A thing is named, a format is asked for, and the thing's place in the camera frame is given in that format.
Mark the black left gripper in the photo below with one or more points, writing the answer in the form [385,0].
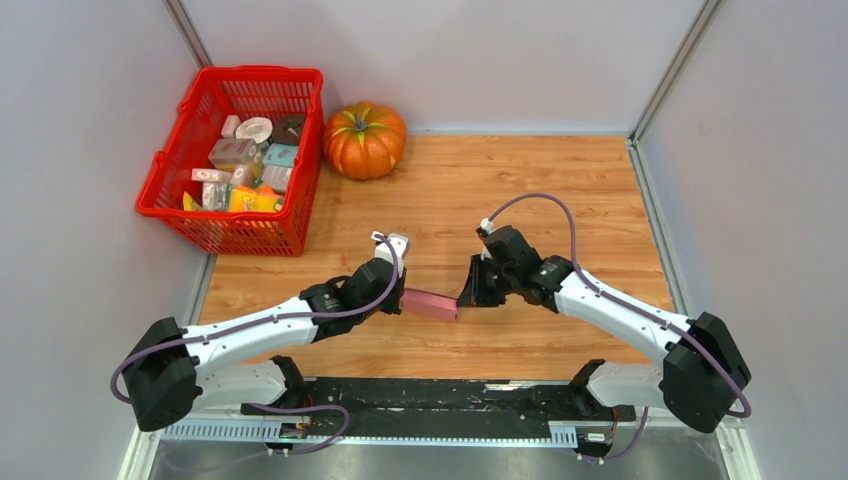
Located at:
[394,306]

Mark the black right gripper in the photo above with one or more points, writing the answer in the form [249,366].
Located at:
[472,293]

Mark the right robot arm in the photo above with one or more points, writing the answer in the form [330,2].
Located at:
[695,367]

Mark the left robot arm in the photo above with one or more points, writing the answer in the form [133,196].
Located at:
[164,372]

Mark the pale pink box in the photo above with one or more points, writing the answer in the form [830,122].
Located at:
[276,178]

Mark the teal small box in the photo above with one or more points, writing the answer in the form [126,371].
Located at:
[281,155]

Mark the grey pink carton box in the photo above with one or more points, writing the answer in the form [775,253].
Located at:
[227,153]

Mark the pink white small box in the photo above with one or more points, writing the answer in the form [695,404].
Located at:
[210,175]

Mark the yellow orange snack pack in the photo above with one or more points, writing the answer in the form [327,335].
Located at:
[262,199]

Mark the orange pumpkin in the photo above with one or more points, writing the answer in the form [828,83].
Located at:
[364,140]

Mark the brown round item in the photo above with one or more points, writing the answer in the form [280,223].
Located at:
[288,130]

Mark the red plastic shopping basket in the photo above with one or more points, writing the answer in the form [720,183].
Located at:
[245,91]

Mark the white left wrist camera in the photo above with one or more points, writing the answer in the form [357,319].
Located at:
[393,248]

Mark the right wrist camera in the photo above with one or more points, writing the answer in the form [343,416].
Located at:
[486,227]

